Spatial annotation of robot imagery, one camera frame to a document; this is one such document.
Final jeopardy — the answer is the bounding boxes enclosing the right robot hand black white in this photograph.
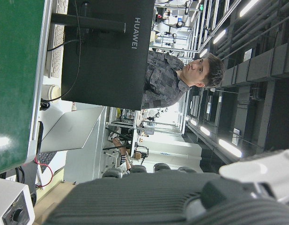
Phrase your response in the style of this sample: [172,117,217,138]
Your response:
[42,147,289,225]

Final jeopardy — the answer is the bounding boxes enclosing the seated background person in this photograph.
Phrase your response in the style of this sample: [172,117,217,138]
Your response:
[111,137,133,174]

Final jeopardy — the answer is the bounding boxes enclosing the silver laptop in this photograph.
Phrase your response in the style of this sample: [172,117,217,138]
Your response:
[36,106,106,175]

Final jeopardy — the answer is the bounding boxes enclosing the person in grey patterned shirt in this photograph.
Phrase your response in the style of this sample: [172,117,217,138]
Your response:
[141,50,225,110]

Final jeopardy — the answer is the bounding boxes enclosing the white conveyor speed controller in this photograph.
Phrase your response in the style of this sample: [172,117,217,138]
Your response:
[0,177,36,225]

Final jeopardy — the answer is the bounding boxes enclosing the black computer monitor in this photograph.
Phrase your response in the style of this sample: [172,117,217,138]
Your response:
[50,0,156,111]

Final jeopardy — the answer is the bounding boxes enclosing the white paper cup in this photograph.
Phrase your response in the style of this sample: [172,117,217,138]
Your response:
[41,84,62,104]

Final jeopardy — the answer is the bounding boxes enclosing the white keyboard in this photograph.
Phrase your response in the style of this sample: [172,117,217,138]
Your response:
[44,0,69,79]

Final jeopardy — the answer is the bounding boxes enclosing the thin red cable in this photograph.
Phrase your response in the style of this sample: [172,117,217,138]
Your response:
[34,156,54,188]

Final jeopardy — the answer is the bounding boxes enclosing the black monitor cable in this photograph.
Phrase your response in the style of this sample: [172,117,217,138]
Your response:
[47,0,85,100]

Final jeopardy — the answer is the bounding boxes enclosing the green conveyor belt aluminium frame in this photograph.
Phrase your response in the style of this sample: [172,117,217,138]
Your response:
[0,0,53,176]

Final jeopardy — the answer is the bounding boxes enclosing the black ventilation duct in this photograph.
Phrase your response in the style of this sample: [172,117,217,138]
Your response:
[221,39,289,88]

